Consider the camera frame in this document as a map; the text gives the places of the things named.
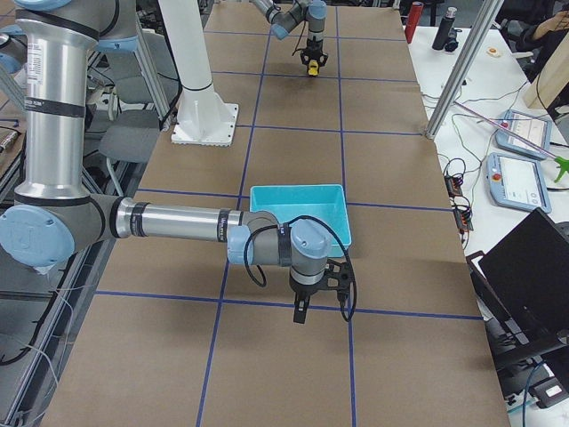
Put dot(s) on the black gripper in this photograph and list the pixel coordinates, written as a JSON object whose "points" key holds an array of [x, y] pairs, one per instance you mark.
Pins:
{"points": [[313, 45], [303, 290]]}

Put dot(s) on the yellow beetle toy car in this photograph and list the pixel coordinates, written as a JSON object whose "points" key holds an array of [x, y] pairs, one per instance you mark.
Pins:
{"points": [[313, 69]]}

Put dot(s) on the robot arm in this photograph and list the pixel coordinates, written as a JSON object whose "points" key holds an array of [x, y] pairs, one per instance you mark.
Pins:
{"points": [[55, 216], [282, 23]]}

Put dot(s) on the light blue plastic bin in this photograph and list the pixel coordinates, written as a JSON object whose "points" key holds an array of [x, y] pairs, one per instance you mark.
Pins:
{"points": [[326, 202]]}

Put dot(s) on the red bottle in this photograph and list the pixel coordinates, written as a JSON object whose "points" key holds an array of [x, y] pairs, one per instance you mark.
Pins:
{"points": [[413, 17]]}

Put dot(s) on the black bottle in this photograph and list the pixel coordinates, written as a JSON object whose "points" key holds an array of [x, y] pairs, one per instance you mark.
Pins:
{"points": [[444, 29]]}

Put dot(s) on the small usb adapter board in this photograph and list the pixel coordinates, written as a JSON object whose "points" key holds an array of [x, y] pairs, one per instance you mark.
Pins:
{"points": [[453, 186]]}

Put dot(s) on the grey office chair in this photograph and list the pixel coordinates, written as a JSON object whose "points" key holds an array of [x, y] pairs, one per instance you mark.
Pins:
{"points": [[132, 135]]}

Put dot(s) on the black laptop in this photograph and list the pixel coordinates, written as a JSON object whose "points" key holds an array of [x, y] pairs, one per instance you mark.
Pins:
{"points": [[523, 281]]}

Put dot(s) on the near teach pendant tablet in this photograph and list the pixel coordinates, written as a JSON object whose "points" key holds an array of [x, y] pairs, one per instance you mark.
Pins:
{"points": [[517, 183]]}

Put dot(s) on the teach pendant tablet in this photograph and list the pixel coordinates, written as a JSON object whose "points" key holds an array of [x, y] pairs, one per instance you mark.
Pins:
{"points": [[533, 128], [517, 183]]}

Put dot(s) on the far teach pendant tablet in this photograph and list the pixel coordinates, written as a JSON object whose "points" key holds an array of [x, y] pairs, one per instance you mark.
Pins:
{"points": [[533, 128]]}

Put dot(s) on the wooden board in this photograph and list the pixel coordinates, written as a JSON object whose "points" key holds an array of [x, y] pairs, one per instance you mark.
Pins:
{"points": [[551, 81]]}

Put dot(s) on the green grabber stick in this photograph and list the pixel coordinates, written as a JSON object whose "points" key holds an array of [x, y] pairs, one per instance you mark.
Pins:
{"points": [[562, 162]]}

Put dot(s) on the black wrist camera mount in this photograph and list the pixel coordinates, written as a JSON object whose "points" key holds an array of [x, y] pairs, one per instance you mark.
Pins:
{"points": [[338, 278], [305, 58]]}

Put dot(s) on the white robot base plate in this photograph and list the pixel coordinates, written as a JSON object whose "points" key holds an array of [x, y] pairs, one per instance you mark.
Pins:
{"points": [[209, 126]]}

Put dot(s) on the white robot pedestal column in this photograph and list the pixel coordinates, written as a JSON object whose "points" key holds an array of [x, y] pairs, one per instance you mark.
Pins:
{"points": [[185, 33]]}

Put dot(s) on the grey aluminium frame post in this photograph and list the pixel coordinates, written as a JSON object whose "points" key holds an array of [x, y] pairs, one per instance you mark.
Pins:
{"points": [[469, 50]]}

